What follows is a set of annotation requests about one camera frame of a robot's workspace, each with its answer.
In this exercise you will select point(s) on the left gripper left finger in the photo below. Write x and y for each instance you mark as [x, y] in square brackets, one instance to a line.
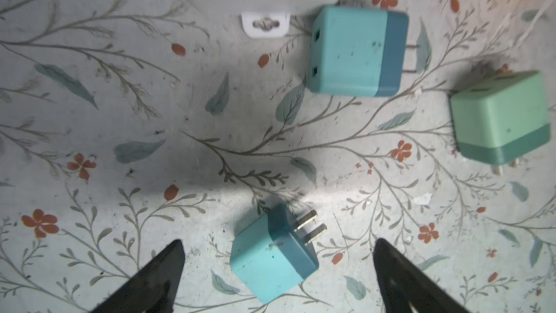
[153, 288]

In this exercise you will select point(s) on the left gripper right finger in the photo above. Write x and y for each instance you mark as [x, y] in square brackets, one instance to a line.
[404, 287]

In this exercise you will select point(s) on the teal plug adapter front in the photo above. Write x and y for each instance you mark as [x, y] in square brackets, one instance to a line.
[274, 253]

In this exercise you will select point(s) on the green plug adapter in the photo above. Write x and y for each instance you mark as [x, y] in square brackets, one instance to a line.
[502, 118]

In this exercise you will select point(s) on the teal plug near white strip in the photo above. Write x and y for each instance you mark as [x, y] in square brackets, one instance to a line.
[357, 52]

